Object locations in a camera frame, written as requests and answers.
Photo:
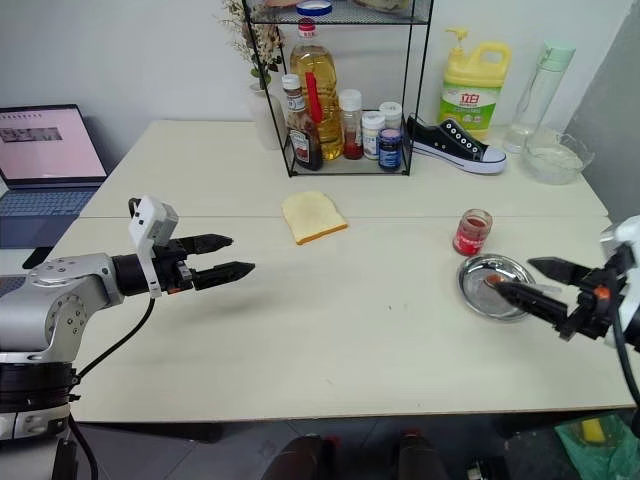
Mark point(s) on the blue and white lid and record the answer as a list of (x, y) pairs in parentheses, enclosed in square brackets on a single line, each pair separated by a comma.
[(314, 7)]

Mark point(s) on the open grey laptop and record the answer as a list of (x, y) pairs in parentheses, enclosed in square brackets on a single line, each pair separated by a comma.
[(45, 150)]

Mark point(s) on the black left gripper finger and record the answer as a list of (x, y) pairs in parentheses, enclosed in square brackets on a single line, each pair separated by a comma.
[(210, 243), (227, 272)]

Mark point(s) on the pale bowl on shelf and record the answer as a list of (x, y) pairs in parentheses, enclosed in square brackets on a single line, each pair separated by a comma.
[(382, 4)]

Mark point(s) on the red spice bottle white cap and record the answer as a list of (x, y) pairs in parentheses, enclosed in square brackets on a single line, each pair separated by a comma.
[(351, 130)]

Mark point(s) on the red jam jar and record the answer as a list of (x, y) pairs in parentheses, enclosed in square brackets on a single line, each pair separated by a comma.
[(471, 235)]

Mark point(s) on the clear glass bowl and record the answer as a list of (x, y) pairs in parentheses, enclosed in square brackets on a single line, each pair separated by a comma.
[(555, 160)]

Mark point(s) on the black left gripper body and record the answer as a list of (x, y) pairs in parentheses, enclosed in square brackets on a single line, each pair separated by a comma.
[(172, 275)]

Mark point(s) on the round steel plate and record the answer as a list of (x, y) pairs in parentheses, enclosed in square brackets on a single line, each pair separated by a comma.
[(480, 300)]

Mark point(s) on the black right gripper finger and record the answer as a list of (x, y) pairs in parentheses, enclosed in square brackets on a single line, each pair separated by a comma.
[(535, 302), (557, 270)]

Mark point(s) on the white bread slice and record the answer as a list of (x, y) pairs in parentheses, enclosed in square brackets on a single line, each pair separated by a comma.
[(312, 217)]

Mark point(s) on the dried flower bunch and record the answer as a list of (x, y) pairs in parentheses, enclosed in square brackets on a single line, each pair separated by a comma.
[(260, 45)]

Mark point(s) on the yellow cooking oil bottle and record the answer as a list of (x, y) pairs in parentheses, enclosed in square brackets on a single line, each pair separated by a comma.
[(320, 80)]

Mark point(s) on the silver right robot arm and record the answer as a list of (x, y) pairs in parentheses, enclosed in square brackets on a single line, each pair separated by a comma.
[(634, 330)]

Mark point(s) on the blue jar pink lid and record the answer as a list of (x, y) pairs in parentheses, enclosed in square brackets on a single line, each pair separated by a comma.
[(390, 150)]

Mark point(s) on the clear bottle green cap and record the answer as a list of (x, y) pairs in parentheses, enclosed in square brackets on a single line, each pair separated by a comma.
[(542, 95)]

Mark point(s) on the black and white sneaker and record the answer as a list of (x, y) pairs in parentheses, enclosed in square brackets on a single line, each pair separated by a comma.
[(450, 142)]

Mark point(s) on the yellow detergent pump bottle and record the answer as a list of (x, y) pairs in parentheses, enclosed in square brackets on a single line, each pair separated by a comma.
[(475, 85)]

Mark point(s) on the yellow sponge block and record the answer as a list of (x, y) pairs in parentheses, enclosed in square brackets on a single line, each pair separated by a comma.
[(592, 430)]

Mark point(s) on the white ceramic vase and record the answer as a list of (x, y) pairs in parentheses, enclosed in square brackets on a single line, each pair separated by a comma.
[(260, 120)]

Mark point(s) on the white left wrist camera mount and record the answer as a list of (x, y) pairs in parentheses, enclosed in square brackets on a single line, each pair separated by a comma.
[(150, 215)]

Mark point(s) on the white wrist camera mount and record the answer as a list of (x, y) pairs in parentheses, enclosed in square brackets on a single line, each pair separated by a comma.
[(627, 231), (150, 215)]

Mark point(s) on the small white-capped jar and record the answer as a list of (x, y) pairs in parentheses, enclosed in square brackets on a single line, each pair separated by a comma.
[(391, 112)]

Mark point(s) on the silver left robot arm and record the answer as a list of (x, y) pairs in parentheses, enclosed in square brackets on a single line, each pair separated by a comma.
[(60, 295)]

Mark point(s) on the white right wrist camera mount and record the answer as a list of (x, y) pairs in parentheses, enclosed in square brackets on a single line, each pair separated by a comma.
[(627, 231)]

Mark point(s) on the white seasoning jar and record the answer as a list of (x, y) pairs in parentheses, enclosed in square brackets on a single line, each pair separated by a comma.
[(372, 137)]

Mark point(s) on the green plastic bag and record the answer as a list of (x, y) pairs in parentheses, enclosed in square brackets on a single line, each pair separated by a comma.
[(610, 457)]

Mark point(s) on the brown ketchup bottle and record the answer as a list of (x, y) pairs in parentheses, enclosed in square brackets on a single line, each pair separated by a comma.
[(300, 140)]

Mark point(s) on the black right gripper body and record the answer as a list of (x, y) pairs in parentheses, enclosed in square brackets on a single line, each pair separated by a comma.
[(597, 305)]

